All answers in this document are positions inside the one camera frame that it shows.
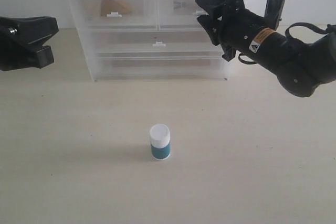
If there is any middle wide clear drawer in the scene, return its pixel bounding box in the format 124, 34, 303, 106
91, 31, 222, 53

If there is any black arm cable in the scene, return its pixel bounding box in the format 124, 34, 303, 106
237, 22, 336, 65

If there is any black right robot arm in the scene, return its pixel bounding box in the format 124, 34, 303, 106
195, 0, 335, 98

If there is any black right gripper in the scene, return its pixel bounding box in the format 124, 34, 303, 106
195, 0, 291, 71

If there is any yellow wedge block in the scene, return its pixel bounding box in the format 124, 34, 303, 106
100, 0, 132, 17

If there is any bottom wide clear drawer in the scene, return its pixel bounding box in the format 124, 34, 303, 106
97, 51, 228, 77

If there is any wide clear drawer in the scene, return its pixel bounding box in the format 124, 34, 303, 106
97, 51, 228, 77
91, 31, 222, 53

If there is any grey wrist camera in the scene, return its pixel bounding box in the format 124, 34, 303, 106
264, 0, 286, 30

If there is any white capped teal bottle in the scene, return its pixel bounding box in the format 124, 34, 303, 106
149, 124, 171, 161

